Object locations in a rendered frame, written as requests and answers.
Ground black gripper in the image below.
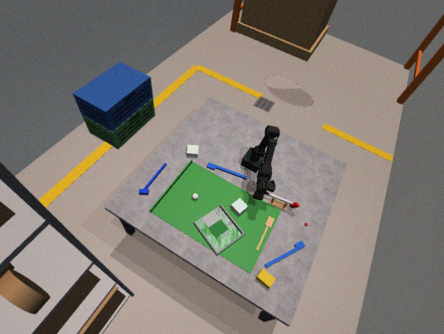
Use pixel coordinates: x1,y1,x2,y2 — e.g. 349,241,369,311
253,189,264,201

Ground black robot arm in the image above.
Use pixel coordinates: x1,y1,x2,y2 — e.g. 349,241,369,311
249,125,280,194

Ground red golf putter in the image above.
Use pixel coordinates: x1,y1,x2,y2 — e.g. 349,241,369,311
265,192,300,209

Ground white rectangular block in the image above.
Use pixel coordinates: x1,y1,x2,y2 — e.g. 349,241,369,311
230,198,248,216
187,145,198,158

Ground orange block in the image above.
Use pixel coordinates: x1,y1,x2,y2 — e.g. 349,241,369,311
256,269,275,289

